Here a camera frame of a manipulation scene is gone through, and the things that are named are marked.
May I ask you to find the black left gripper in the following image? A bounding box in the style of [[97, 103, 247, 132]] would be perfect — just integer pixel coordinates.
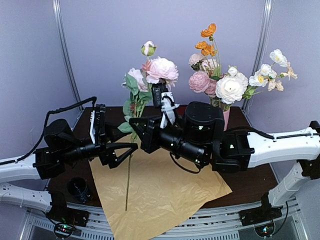
[[60, 121, 138, 169]]

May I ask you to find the lilac pink flower stem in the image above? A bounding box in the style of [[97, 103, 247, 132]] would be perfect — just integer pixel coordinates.
[[117, 40, 180, 212]]

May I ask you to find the orange yellow wrapping paper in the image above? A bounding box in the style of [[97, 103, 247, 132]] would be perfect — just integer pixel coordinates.
[[90, 149, 232, 240]]

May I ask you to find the pink cylindrical vase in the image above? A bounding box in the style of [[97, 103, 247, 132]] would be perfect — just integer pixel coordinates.
[[223, 109, 230, 131]]

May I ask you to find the orange flower stem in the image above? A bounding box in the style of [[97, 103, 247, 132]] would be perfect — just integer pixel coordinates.
[[195, 23, 222, 78]]

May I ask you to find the white blue flower stem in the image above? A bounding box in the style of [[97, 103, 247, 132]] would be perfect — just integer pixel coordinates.
[[243, 48, 291, 100]]

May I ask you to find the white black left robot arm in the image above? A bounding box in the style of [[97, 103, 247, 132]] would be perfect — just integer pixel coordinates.
[[0, 118, 138, 222]]

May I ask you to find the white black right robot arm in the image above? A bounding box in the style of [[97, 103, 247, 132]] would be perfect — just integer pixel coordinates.
[[129, 101, 320, 221]]

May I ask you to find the dark blue cup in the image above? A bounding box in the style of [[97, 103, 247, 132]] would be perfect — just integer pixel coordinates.
[[67, 177, 91, 204]]

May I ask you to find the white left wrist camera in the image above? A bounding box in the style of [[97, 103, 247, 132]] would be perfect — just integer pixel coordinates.
[[89, 104, 106, 145]]

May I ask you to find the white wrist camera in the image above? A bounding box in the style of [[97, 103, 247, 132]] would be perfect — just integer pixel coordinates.
[[151, 83, 180, 129], [89, 104, 106, 145]]

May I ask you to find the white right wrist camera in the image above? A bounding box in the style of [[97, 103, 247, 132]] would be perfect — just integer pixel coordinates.
[[151, 83, 180, 129]]

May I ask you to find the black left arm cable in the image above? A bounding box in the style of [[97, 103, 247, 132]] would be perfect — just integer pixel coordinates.
[[0, 96, 98, 166]]

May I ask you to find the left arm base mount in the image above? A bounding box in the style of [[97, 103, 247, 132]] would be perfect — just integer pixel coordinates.
[[44, 199, 90, 240]]

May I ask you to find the left aluminium frame post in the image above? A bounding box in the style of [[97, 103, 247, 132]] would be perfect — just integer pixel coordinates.
[[52, 0, 81, 103]]

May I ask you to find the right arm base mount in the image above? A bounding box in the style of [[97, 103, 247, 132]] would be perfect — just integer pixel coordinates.
[[238, 206, 282, 238]]

